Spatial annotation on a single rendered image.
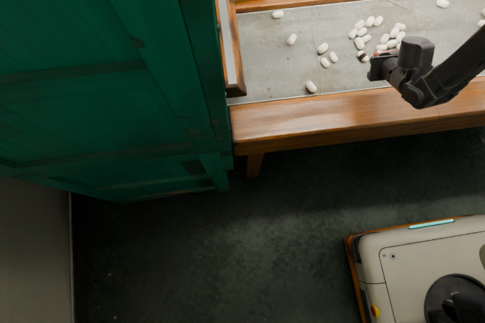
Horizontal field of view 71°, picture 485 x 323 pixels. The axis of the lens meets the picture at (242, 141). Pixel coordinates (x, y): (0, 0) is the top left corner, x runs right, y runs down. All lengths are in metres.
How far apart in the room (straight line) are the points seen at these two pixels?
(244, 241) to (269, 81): 0.88
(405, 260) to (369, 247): 0.14
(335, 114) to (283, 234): 0.84
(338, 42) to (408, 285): 0.95
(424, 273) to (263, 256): 0.66
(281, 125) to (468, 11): 0.72
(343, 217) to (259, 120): 0.91
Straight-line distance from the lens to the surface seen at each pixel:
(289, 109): 0.97
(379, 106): 1.04
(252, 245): 1.67
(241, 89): 0.90
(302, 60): 1.07
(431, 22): 1.26
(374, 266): 1.48
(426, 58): 0.85
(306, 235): 1.69
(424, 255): 1.56
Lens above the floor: 1.66
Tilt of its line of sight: 75 degrees down
